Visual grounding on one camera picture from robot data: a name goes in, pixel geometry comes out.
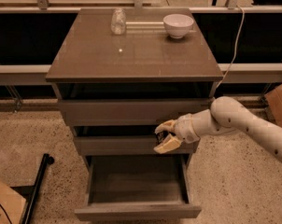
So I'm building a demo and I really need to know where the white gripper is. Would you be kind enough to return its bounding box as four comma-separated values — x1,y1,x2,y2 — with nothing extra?
154,114,200,154

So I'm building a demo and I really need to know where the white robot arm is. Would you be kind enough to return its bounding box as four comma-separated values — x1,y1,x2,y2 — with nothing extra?
154,96,282,163

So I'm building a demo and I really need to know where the top grey drawer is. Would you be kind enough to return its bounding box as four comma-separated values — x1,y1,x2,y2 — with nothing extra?
58,98,214,126

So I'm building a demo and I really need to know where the open bottom grey drawer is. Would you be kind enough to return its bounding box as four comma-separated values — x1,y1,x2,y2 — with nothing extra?
75,155,201,221

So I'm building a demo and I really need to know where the grey drawer cabinet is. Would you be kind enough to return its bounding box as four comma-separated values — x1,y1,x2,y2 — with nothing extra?
45,7,224,170

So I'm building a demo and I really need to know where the middle grey drawer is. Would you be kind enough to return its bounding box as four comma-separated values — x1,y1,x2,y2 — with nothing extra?
73,134,201,157

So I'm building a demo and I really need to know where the white ceramic bowl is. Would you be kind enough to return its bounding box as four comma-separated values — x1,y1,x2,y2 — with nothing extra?
163,14,194,38

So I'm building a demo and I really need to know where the cardboard box right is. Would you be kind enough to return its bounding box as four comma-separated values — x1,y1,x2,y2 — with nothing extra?
265,84,282,127

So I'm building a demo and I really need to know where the cardboard box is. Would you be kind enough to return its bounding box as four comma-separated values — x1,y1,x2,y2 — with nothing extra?
265,84,282,127
0,180,26,224

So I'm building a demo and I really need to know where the clear glass jar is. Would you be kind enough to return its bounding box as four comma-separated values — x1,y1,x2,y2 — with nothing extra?
111,8,126,35

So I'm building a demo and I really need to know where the black metal stand leg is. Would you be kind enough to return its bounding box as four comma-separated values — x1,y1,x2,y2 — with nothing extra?
13,153,55,224

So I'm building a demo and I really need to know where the cardboard box lower left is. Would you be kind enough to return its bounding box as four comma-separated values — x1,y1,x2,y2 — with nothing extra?
0,180,26,224

